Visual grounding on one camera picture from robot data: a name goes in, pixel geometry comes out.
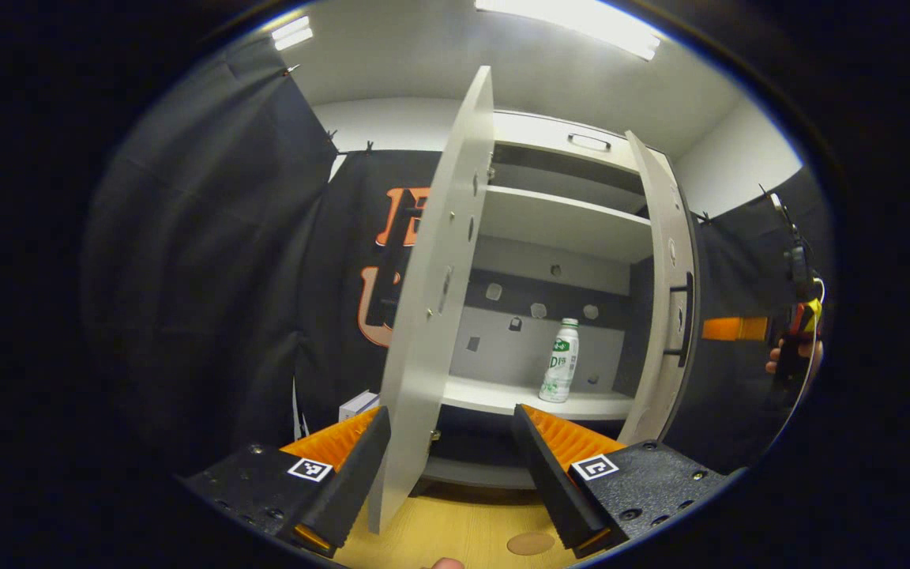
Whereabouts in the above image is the white and grey cabinet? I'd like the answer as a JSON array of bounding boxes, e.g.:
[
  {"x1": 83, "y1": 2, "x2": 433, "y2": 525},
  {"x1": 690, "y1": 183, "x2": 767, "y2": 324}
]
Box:
[{"x1": 423, "y1": 111, "x2": 701, "y2": 492}]

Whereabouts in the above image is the round brown coaster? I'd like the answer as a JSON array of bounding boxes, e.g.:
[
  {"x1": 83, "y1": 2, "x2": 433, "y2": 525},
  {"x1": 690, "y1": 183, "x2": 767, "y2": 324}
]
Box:
[{"x1": 506, "y1": 530, "x2": 556, "y2": 556}]

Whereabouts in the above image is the long ceiling light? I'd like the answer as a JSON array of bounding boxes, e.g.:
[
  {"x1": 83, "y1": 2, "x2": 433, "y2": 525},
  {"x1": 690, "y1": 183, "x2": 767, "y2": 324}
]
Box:
[{"x1": 475, "y1": 0, "x2": 661, "y2": 62}]

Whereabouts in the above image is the small ceiling light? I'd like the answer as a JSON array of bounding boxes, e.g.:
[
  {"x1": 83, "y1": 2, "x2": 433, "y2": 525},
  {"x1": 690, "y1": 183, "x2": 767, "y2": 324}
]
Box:
[{"x1": 271, "y1": 16, "x2": 314, "y2": 51}]

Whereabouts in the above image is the white cabinet top panel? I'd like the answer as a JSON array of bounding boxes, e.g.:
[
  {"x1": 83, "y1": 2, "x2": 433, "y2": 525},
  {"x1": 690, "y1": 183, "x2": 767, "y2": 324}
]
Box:
[{"x1": 493, "y1": 111, "x2": 634, "y2": 171}]

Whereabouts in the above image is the small white box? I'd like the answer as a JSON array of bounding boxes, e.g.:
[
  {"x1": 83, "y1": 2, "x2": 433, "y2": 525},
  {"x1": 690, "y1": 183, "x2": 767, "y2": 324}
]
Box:
[{"x1": 338, "y1": 390, "x2": 381, "y2": 424}]

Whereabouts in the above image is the white green-label drink bottle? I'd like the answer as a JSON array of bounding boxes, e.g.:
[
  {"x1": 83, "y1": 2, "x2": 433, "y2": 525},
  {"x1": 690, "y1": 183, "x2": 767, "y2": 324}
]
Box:
[{"x1": 538, "y1": 318, "x2": 581, "y2": 404}]

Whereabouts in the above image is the dark low cabinet shelf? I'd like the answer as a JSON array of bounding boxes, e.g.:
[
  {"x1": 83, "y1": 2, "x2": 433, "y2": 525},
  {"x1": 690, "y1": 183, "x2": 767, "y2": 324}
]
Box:
[{"x1": 422, "y1": 456, "x2": 539, "y2": 491}]

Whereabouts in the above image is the white cabinet shelf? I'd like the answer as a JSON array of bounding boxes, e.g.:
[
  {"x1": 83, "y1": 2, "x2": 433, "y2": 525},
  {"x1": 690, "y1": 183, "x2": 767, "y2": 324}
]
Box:
[
  {"x1": 480, "y1": 185, "x2": 655, "y2": 264},
  {"x1": 441, "y1": 375, "x2": 636, "y2": 421}
]

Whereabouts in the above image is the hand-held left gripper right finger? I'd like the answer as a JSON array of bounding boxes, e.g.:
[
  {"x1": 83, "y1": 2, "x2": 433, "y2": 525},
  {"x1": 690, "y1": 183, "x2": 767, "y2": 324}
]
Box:
[{"x1": 512, "y1": 403, "x2": 742, "y2": 560}]

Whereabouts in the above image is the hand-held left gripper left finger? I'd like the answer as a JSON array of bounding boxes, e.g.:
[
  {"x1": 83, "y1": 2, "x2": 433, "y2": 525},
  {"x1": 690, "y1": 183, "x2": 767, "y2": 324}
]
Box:
[{"x1": 177, "y1": 405, "x2": 393, "y2": 559}]

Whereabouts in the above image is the black backdrop cloth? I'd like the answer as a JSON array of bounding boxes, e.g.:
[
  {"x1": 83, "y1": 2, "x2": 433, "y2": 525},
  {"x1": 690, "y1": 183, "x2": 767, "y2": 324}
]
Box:
[
  {"x1": 660, "y1": 166, "x2": 831, "y2": 475},
  {"x1": 82, "y1": 36, "x2": 446, "y2": 475}
]

